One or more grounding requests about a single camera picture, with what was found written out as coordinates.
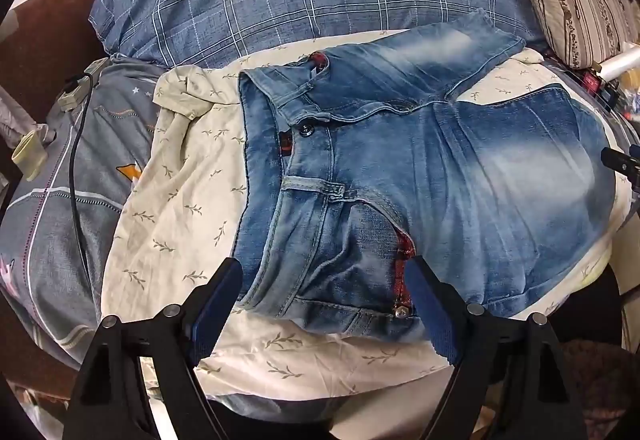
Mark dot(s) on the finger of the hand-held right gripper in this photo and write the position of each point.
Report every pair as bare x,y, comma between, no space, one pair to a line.
622,163

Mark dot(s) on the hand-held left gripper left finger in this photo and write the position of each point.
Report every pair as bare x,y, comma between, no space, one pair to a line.
210,320

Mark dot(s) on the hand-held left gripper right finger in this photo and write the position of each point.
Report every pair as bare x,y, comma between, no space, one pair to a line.
432,315

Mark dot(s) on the blue denim pants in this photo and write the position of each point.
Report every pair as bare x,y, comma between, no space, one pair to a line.
400,160

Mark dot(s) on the small red packet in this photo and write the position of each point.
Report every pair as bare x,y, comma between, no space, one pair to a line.
590,81

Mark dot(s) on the white plastic tube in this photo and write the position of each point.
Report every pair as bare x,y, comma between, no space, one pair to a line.
622,60

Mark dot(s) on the cream leaf-print bed sheet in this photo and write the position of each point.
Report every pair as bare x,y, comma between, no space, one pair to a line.
190,200

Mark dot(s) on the striped beige pillow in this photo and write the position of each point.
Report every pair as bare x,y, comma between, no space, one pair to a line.
575,10

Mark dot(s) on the grey-blue star-print duvet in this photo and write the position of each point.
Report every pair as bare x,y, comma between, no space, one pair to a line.
50,230

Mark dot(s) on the brown headboard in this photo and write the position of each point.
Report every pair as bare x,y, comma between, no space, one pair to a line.
40,30

